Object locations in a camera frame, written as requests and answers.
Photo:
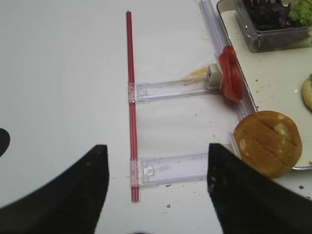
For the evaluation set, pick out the clear crossbar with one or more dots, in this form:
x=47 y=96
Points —
x=163 y=169
x=172 y=89

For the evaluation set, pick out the clear lower left crossbar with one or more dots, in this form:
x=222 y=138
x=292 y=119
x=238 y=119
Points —
x=163 y=169

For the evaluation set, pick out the clear upper left crossbar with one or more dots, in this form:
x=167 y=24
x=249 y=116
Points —
x=172 y=89

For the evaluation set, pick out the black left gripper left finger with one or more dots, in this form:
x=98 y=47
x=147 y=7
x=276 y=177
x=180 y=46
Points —
x=69 y=204

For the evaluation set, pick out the left red strip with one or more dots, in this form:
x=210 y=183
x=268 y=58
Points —
x=135 y=190

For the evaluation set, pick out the green lettuce in container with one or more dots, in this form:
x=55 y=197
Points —
x=301 y=12

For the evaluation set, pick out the white metal tray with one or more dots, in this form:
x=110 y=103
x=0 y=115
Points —
x=274 y=79

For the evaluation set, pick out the clear plastic salad container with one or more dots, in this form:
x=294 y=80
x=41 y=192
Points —
x=263 y=41

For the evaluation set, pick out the white tomato holder block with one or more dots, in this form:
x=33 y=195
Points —
x=214 y=77

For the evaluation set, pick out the upright red tomato slices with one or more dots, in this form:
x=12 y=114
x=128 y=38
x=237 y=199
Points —
x=232 y=80

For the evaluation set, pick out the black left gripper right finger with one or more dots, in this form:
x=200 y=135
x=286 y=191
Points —
x=246 y=202

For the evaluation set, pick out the left sliced bread bun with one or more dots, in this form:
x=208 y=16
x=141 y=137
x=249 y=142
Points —
x=269 y=142

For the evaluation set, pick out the purple lettuce leaves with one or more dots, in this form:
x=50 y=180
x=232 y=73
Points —
x=268 y=15

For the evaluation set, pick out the bottom bun on tray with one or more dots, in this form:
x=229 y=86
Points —
x=306 y=92

